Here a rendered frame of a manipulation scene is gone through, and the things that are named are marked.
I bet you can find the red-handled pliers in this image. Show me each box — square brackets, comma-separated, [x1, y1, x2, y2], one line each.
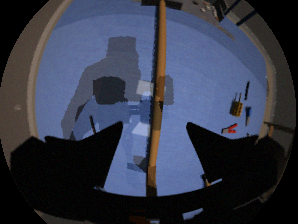
[222, 124, 238, 133]

